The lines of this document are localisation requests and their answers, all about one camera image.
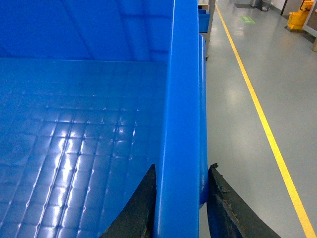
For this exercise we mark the yellow mop bucket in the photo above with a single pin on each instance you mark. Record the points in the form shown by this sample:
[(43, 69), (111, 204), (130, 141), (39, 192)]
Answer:
[(297, 19)]

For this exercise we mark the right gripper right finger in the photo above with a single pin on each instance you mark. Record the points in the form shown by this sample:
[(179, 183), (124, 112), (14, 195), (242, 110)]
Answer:
[(229, 216)]

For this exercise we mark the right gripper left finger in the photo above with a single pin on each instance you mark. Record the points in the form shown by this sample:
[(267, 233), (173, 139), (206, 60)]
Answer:
[(136, 220)]

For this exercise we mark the large blue plastic crate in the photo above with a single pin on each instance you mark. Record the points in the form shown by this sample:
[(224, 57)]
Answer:
[(93, 93)]

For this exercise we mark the metal cart with blue bin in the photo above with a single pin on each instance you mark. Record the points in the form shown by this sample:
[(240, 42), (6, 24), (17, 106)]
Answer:
[(206, 11)]

